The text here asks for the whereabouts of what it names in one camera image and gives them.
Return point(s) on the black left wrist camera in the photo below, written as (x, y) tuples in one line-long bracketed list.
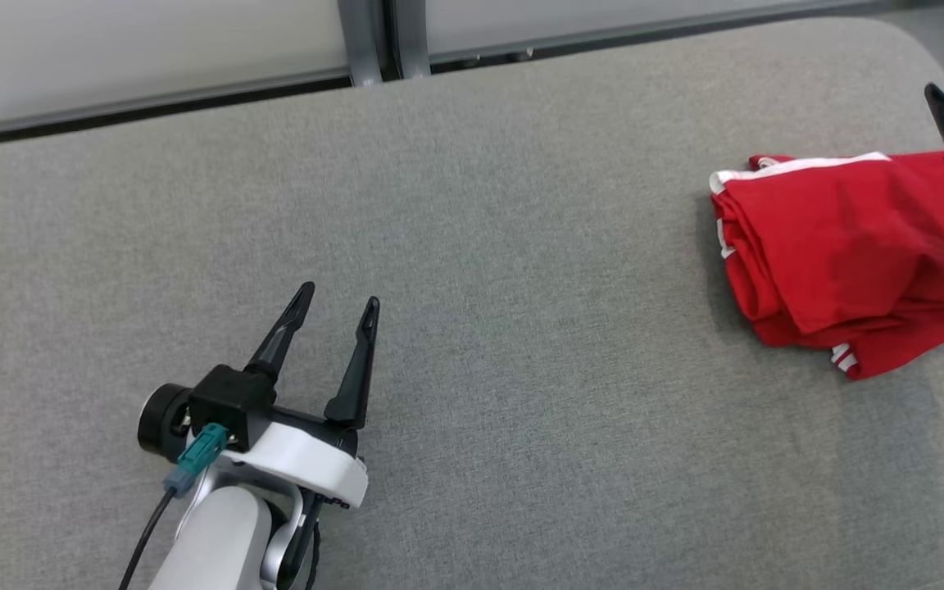
[(230, 401)]

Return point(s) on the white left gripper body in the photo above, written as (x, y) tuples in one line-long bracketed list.
[(308, 459)]

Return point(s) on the grey partition post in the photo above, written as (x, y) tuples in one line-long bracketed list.
[(361, 41), (410, 37)]

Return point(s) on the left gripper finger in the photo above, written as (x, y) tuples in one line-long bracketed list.
[(355, 385), (283, 340)]

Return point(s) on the frosted white partition panel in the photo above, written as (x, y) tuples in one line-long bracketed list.
[(128, 49), (644, 16)]

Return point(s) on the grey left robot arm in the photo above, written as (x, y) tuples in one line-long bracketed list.
[(218, 541)]

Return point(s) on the red Bulls jersey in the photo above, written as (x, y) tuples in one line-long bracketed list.
[(841, 246)]

